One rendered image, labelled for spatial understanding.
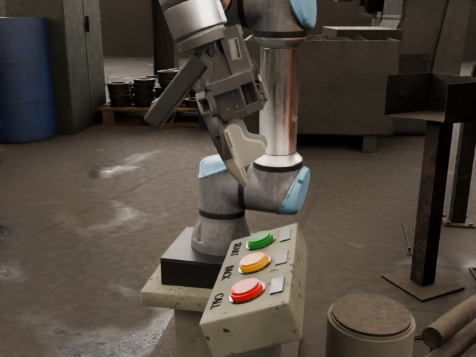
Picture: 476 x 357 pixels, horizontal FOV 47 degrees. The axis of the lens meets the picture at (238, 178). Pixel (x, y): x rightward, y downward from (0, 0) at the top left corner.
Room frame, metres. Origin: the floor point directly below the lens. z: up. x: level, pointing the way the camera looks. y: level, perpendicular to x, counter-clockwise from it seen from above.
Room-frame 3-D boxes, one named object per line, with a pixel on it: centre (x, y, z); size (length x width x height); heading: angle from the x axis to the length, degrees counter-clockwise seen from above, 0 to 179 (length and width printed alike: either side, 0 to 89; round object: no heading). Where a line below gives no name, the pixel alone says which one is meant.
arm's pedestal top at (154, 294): (1.26, 0.04, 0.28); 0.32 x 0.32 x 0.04; 80
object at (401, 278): (1.75, -0.65, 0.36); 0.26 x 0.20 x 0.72; 27
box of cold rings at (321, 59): (4.04, -0.58, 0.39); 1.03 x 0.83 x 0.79; 86
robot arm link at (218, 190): (1.26, 0.03, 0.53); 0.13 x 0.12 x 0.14; 70
